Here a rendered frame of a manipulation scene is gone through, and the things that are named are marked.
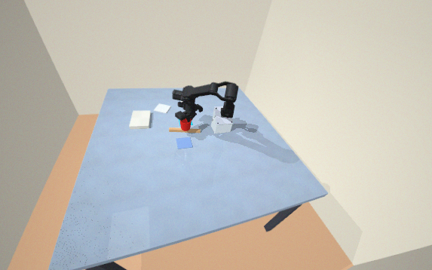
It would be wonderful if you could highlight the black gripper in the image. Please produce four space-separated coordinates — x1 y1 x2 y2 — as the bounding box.
175 102 203 123

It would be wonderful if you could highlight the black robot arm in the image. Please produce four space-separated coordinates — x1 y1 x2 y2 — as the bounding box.
172 81 239 118

